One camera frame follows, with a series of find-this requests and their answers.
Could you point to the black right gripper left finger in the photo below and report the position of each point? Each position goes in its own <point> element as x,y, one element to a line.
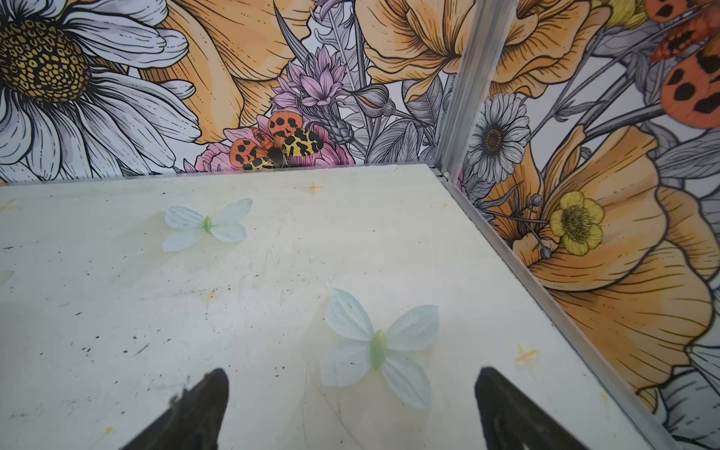
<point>193,419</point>

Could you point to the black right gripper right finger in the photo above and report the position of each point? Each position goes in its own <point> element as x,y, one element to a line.
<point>511,420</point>

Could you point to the aluminium table edge rail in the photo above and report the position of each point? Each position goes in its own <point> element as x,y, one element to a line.
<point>647,427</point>

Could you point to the vertical aluminium corner post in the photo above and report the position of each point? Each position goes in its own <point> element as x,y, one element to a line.
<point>490,27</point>

